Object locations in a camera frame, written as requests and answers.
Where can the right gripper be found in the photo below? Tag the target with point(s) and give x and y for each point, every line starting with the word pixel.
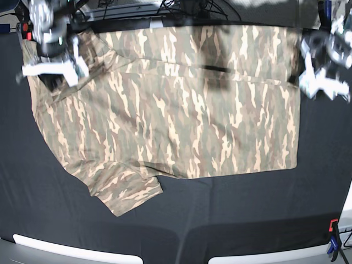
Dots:
pixel 55 42

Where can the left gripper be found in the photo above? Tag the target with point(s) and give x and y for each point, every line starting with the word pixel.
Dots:
pixel 322 49

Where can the camouflage t-shirt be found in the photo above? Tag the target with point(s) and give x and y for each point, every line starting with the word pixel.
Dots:
pixel 181 102

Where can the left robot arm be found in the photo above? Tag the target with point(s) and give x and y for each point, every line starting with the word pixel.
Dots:
pixel 340 24

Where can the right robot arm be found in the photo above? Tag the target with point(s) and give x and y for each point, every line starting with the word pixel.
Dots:
pixel 41 11

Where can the red black clamp top left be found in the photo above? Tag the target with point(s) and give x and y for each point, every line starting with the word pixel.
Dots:
pixel 24 30

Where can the blue clamp top right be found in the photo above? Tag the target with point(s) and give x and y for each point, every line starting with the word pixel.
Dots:
pixel 325 13

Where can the black table cloth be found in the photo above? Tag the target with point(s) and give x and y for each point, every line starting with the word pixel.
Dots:
pixel 192 220

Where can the red blue clamp bottom right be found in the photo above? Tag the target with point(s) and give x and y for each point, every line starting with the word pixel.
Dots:
pixel 334 240

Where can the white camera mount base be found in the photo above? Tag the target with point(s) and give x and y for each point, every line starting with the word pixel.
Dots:
pixel 156 23

